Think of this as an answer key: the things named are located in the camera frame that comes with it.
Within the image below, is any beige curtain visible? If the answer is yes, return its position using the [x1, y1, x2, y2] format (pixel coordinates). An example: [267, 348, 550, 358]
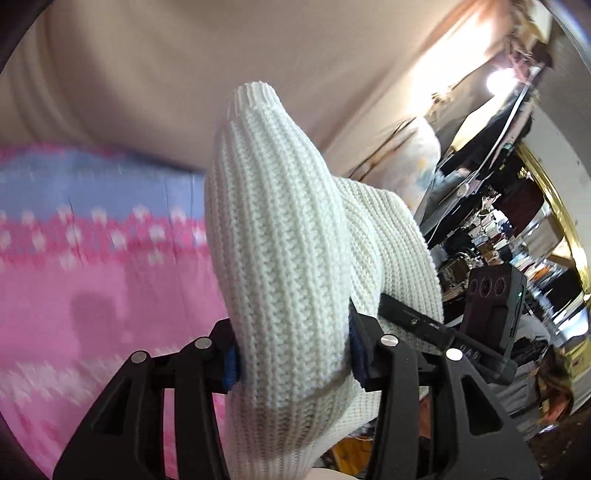
[1, 1, 513, 174]

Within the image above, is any cluttered shelf with items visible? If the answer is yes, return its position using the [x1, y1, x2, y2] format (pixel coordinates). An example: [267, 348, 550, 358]
[322, 0, 591, 480]

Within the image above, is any white knitted sweater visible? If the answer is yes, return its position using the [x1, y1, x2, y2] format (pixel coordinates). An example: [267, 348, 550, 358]
[205, 82, 444, 479]

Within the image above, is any pink floral bed sheet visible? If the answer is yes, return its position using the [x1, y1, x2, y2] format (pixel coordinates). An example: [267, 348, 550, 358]
[1, 145, 226, 474]

